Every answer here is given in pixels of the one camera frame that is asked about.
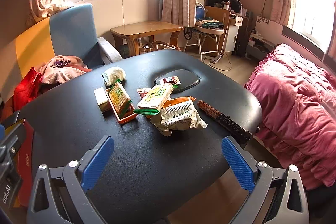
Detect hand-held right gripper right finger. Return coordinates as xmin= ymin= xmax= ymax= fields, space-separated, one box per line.
xmin=221 ymin=135 xmax=311 ymax=224

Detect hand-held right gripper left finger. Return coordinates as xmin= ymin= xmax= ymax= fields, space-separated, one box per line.
xmin=26 ymin=135 xmax=115 ymax=224

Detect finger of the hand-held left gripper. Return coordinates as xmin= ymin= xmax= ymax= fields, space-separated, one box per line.
xmin=0 ymin=121 xmax=27 ymax=159

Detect red tin container gold inside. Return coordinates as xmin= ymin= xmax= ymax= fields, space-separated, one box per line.
xmin=14 ymin=118 xmax=35 ymax=207

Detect orange plastic tray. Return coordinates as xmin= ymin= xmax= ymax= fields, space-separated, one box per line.
xmin=105 ymin=88 xmax=138 ymax=125

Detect small white green box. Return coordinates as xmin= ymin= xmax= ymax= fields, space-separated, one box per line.
xmin=94 ymin=87 xmax=112 ymax=112

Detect green cracker packet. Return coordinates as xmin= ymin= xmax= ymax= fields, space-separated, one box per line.
xmin=134 ymin=84 xmax=179 ymax=115
xmin=108 ymin=79 xmax=132 ymax=118

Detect beige orange snack packet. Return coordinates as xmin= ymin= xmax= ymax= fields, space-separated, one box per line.
xmin=147 ymin=96 xmax=208 ymax=137

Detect pink red snack wrapper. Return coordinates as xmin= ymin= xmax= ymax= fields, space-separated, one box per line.
xmin=137 ymin=88 xmax=152 ymax=100

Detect brown black building brick strip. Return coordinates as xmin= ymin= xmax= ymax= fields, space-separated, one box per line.
xmin=197 ymin=100 xmax=253 ymax=144

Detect red cloth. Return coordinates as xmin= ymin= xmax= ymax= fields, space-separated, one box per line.
xmin=13 ymin=67 xmax=44 ymax=112

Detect pink ruffled blanket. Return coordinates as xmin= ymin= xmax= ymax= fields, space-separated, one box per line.
xmin=244 ymin=43 xmax=336 ymax=191

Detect pink brown cloth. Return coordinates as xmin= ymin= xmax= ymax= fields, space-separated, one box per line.
xmin=42 ymin=55 xmax=92 ymax=84

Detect purple patterned cloth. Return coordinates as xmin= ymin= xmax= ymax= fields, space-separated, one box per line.
xmin=52 ymin=60 xmax=71 ymax=69

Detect crumpled white paper ball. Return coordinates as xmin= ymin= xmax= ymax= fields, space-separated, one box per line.
xmin=102 ymin=67 xmax=126 ymax=86

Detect blue yellow armchair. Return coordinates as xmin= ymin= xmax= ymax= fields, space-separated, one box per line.
xmin=14 ymin=3 xmax=124 ymax=88

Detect grey bedside shelf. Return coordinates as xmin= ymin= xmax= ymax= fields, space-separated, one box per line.
xmin=246 ymin=30 xmax=277 ymax=60

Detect white folding chair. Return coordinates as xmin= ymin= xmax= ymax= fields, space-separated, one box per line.
xmin=182 ymin=25 xmax=226 ymax=62

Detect white cabinet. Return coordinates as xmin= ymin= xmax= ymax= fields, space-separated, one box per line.
xmin=224 ymin=15 xmax=249 ymax=53

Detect black hand wheel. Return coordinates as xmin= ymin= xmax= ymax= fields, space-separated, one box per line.
xmin=183 ymin=27 xmax=194 ymax=41

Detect headboard with flower stickers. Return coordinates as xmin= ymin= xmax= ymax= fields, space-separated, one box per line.
xmin=256 ymin=15 xmax=284 ymax=42

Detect wooden side table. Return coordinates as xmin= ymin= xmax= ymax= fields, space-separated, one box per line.
xmin=110 ymin=21 xmax=184 ymax=57

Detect folded striped clothes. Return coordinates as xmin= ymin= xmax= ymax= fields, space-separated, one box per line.
xmin=196 ymin=18 xmax=225 ymax=30

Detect wooden folding board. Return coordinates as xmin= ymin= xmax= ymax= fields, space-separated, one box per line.
xmin=203 ymin=6 xmax=232 ymax=52

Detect blue fan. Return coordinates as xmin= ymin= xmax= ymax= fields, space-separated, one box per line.
xmin=196 ymin=2 xmax=207 ymax=23

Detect small white fan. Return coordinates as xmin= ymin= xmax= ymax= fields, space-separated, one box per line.
xmin=231 ymin=0 xmax=245 ymax=16

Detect side window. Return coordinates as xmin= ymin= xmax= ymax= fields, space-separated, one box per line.
xmin=287 ymin=0 xmax=336 ymax=52

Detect bag with handles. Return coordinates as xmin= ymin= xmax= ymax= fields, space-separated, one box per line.
xmin=139 ymin=40 xmax=176 ymax=56

